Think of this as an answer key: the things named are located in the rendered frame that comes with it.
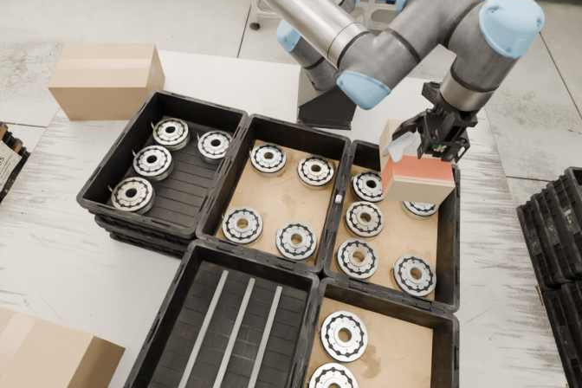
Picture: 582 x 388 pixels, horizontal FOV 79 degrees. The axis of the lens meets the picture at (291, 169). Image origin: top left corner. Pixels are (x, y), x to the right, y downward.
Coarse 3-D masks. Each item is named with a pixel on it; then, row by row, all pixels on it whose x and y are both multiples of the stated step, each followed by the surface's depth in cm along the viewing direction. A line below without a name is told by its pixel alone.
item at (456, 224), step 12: (360, 144) 98; (372, 144) 98; (348, 156) 96; (348, 168) 95; (456, 168) 96; (348, 180) 91; (456, 180) 93; (456, 192) 93; (456, 204) 89; (336, 216) 85; (456, 216) 88; (336, 228) 84; (456, 228) 87; (456, 240) 84; (456, 252) 82; (324, 264) 79; (456, 264) 81; (324, 276) 79; (336, 276) 77; (348, 276) 77; (456, 276) 79; (372, 288) 76; (384, 288) 77; (456, 288) 78; (408, 300) 76; (456, 300) 76
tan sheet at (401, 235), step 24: (360, 168) 106; (384, 216) 98; (408, 216) 98; (432, 216) 99; (336, 240) 93; (384, 240) 94; (408, 240) 94; (432, 240) 94; (384, 264) 90; (432, 264) 91
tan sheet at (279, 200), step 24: (288, 168) 104; (336, 168) 105; (240, 192) 99; (264, 192) 99; (288, 192) 100; (312, 192) 100; (264, 216) 95; (288, 216) 96; (312, 216) 96; (264, 240) 91; (312, 264) 89
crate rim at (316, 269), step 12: (264, 120) 101; (276, 120) 101; (312, 132) 100; (324, 132) 100; (240, 144) 95; (348, 144) 98; (228, 168) 92; (216, 192) 87; (336, 192) 91; (336, 204) 87; (204, 216) 83; (204, 240) 80; (216, 240) 80; (324, 240) 83; (252, 252) 79; (264, 252) 79; (324, 252) 80; (288, 264) 78; (300, 264) 78
